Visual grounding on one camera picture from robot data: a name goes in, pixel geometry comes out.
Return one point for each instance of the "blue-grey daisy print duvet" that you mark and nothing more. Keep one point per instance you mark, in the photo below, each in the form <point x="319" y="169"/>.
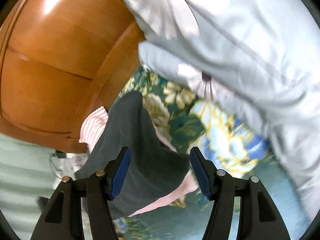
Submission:
<point x="250" y="42"/>

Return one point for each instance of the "dark grey pants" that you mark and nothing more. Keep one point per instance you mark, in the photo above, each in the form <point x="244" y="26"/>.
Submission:
<point x="150" y="160"/>

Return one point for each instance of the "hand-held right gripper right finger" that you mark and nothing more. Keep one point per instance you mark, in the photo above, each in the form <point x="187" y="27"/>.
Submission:
<point x="201" y="175"/>

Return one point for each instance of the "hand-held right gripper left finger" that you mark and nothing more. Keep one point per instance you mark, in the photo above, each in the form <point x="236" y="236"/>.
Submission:
<point x="120" y="175"/>

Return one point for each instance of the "orange wooden headboard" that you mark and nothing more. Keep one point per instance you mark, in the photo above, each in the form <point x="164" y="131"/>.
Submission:
<point x="62" y="55"/>

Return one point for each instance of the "teal floral bed sheet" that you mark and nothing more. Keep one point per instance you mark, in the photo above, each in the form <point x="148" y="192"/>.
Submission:
<point x="220" y="135"/>

